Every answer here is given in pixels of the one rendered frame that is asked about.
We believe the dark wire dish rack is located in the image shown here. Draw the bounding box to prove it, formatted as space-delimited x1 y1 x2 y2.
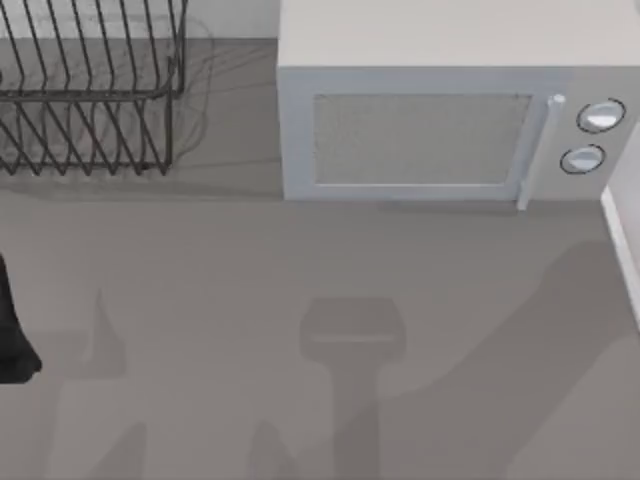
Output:
0 0 190 177

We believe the small microwave knob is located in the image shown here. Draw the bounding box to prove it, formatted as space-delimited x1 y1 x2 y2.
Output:
559 143 608 175

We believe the large microwave knob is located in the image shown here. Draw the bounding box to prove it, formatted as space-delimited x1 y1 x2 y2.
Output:
576 97 628 134

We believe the pale microwave oven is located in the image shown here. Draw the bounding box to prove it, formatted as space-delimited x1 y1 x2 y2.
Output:
275 0 640 211

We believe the pale microwave door handle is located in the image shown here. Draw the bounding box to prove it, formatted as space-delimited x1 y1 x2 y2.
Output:
516 93 567 211

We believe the microwave door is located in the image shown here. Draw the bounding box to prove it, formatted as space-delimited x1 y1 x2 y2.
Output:
277 66 551 202

